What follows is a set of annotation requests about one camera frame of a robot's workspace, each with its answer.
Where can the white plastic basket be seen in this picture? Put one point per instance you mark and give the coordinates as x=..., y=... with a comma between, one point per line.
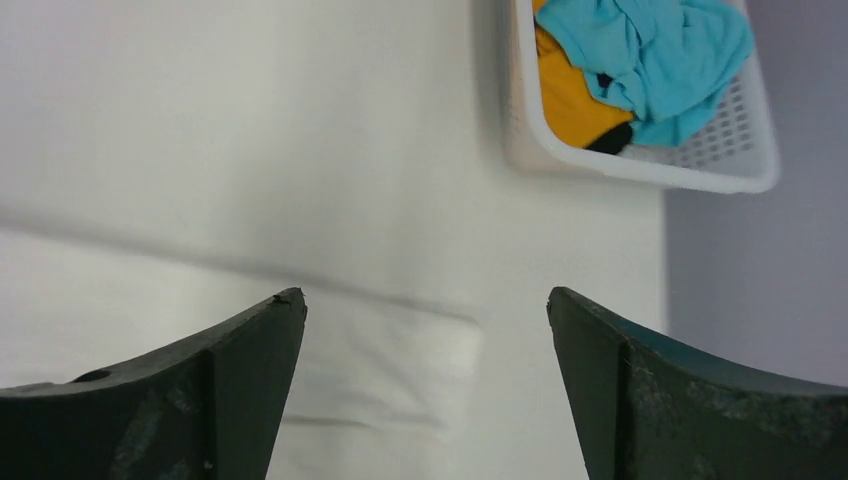
x=736, y=152

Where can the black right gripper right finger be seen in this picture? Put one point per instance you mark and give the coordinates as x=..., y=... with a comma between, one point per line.
x=646, y=406

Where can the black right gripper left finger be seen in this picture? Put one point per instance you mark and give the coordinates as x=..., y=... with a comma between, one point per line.
x=208, y=406

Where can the orange t-shirt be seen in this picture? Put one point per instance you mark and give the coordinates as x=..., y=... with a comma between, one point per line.
x=567, y=81

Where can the teal t-shirt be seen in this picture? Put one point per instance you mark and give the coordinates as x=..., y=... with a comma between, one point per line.
x=668, y=63

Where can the white t-shirt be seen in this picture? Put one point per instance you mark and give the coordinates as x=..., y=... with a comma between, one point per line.
x=380, y=389

